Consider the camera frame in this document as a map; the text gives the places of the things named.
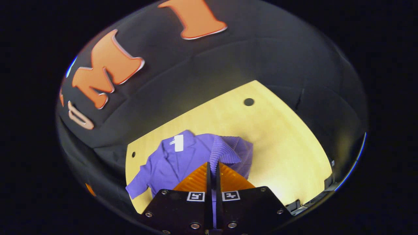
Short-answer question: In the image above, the black backdrop cloth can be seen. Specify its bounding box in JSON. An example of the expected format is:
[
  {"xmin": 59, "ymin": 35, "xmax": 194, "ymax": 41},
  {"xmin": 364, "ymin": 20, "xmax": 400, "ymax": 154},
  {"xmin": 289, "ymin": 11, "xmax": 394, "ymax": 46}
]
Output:
[{"xmin": 56, "ymin": 0, "xmax": 368, "ymax": 222}]

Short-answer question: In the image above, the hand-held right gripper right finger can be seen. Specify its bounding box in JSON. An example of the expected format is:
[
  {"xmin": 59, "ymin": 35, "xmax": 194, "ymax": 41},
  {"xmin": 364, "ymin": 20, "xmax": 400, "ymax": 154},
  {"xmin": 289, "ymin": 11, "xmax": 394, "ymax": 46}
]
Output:
[{"xmin": 215, "ymin": 162, "xmax": 293, "ymax": 235}]

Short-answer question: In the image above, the black table edge clamp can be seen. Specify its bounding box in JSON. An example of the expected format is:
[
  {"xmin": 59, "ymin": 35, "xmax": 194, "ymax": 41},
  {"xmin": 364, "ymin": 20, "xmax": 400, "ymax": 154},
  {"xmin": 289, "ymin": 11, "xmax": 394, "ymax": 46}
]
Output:
[
  {"xmin": 286, "ymin": 199, "xmax": 301, "ymax": 213},
  {"xmin": 324, "ymin": 173, "xmax": 336, "ymax": 191}
]

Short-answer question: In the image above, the purple shirt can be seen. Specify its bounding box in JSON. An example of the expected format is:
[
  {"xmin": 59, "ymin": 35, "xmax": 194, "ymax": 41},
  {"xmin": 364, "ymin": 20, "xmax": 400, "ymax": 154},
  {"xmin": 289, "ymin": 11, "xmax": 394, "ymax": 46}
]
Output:
[{"xmin": 126, "ymin": 130, "xmax": 254, "ymax": 229}]

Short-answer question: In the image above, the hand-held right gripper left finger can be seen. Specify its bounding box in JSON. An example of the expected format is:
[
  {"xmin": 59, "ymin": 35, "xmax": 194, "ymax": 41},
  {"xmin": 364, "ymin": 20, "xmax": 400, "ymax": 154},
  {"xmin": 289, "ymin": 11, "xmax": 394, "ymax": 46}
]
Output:
[{"xmin": 140, "ymin": 162, "xmax": 213, "ymax": 235}]

